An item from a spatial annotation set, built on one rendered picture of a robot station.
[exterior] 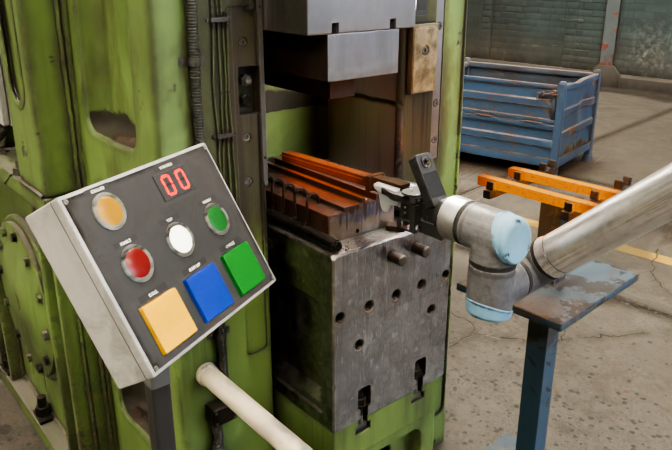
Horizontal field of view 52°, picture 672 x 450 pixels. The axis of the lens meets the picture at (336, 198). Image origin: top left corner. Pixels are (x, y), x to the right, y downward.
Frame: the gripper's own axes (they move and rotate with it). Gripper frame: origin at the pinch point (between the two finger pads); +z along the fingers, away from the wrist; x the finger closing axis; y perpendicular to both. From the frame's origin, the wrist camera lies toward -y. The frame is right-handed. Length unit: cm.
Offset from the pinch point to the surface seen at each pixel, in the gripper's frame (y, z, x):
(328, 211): 6.3, 5.8, -10.3
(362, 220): 9.6, 3.3, -2.5
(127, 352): 5, -22, -69
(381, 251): 15.3, -2.8, -2.1
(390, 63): -25.0, 3.6, 5.2
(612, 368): 105, 4, 131
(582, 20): 30, 383, 710
